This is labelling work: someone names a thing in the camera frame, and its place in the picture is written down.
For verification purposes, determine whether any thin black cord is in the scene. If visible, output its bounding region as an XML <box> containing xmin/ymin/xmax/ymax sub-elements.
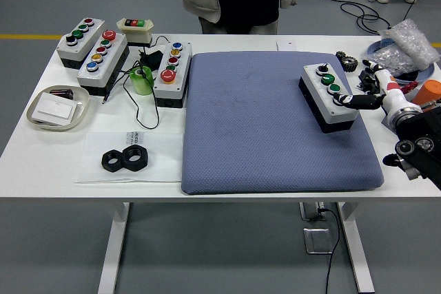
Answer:
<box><xmin>102</xmin><ymin>34</ymin><xmax>170</xmax><ymax>129</ymax></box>

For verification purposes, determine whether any short grey five-button box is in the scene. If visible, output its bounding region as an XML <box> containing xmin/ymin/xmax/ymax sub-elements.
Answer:
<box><xmin>152</xmin><ymin>41</ymin><xmax>193</xmax><ymax>109</ymax></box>

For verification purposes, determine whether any white table leg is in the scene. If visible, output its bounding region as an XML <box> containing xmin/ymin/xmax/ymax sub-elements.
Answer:
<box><xmin>337</xmin><ymin>202</ymin><xmax>376</xmax><ymax>293</ymax></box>
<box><xmin>97</xmin><ymin>202</ymin><xmax>131</xmax><ymax>294</ymax></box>

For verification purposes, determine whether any green tape roll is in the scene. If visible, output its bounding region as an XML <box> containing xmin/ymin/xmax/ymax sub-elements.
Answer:
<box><xmin>129</xmin><ymin>65</ymin><xmax>153</xmax><ymax>96</ymax></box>

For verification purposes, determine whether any small red clip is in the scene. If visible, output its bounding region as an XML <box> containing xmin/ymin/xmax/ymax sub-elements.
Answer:
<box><xmin>399</xmin><ymin>81</ymin><xmax>420</xmax><ymax>94</ymax></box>

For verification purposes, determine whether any long grey five-button box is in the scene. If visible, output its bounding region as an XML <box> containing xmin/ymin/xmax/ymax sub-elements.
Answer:
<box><xmin>76</xmin><ymin>29</ymin><xmax>130</xmax><ymax>97</ymax></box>

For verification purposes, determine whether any orange cylinder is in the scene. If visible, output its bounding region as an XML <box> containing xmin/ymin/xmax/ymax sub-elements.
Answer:
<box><xmin>411</xmin><ymin>79</ymin><xmax>441</xmax><ymax>106</ymax></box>

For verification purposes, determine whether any black power cable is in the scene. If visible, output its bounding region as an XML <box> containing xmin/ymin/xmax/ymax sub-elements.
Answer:
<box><xmin>318</xmin><ymin>207</ymin><xmax>341</xmax><ymax>294</ymax></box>

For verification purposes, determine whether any grey four-button control box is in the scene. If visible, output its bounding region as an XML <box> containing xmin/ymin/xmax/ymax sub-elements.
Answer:
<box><xmin>298</xmin><ymin>62</ymin><xmax>361</xmax><ymax>135</ymax></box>

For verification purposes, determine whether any clear plastic bag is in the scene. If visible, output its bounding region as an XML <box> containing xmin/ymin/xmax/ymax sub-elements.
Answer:
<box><xmin>74</xmin><ymin>131</ymin><xmax>183</xmax><ymax>185</ymax></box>

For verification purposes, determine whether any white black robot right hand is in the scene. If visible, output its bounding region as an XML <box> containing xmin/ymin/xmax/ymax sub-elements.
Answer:
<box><xmin>332</xmin><ymin>60</ymin><xmax>416</xmax><ymax>118</ymax></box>

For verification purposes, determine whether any cream three-button switch box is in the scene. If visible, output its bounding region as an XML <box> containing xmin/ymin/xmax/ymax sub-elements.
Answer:
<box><xmin>116</xmin><ymin>17</ymin><xmax>155</xmax><ymax>48</ymax></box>

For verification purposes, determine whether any blue-grey woven mat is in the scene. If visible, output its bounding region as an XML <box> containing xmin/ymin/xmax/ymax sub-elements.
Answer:
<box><xmin>181</xmin><ymin>51</ymin><xmax>385</xmax><ymax>196</ymax></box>

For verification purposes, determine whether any beige oval tray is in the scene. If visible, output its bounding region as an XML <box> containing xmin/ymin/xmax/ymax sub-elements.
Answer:
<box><xmin>26</xmin><ymin>85</ymin><xmax>91</xmax><ymax>132</ymax></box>

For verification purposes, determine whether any dark red small case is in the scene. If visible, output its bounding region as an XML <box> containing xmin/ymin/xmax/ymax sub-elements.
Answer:
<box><xmin>49</xmin><ymin>89</ymin><xmax>75</xmax><ymax>101</ymax></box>

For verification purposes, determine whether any grey under-table control box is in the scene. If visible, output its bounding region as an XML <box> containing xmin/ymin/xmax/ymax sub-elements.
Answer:
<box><xmin>298</xmin><ymin>202</ymin><xmax>328</xmax><ymax>222</ymax></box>

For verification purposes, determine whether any bubble wrap bag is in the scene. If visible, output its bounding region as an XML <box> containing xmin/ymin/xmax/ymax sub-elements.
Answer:
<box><xmin>361</xmin><ymin>18</ymin><xmax>440</xmax><ymax>78</ymax></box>

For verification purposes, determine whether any metal floor outlet box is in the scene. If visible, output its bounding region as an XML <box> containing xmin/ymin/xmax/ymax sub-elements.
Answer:
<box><xmin>302</xmin><ymin>227</ymin><xmax>334</xmax><ymax>255</ymax></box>

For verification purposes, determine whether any blue white round plate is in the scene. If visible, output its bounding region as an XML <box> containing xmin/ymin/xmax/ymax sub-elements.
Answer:
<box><xmin>365</xmin><ymin>37</ymin><xmax>435</xmax><ymax>85</ymax></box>

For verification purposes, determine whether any white wall switch plate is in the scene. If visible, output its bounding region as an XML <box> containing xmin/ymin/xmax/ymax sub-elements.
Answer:
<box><xmin>32</xmin><ymin>96</ymin><xmax>77</xmax><ymax>123</ymax></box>

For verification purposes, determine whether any black metal gear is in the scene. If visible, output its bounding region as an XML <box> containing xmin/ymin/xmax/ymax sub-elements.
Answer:
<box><xmin>336</xmin><ymin>50</ymin><xmax>359</xmax><ymax>73</ymax></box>

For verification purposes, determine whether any black hex nut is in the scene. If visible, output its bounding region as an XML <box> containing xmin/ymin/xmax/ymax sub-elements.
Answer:
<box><xmin>101</xmin><ymin>149</ymin><xmax>125</xmax><ymax>172</ymax></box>
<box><xmin>123</xmin><ymin>145</ymin><xmax>150</xmax><ymax>171</ymax></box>

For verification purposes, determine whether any black power adapter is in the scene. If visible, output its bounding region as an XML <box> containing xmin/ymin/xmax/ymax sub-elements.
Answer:
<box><xmin>139</xmin><ymin>49</ymin><xmax>165</xmax><ymax>70</ymax></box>

